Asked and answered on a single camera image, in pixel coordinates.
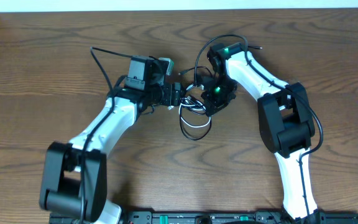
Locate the white USB cable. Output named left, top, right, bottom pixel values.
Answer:
left=167, top=83, right=213, bottom=129

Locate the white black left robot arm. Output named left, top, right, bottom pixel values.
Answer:
left=39, top=83, right=186, bottom=223

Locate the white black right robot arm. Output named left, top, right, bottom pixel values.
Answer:
left=201, top=43, right=317, bottom=223

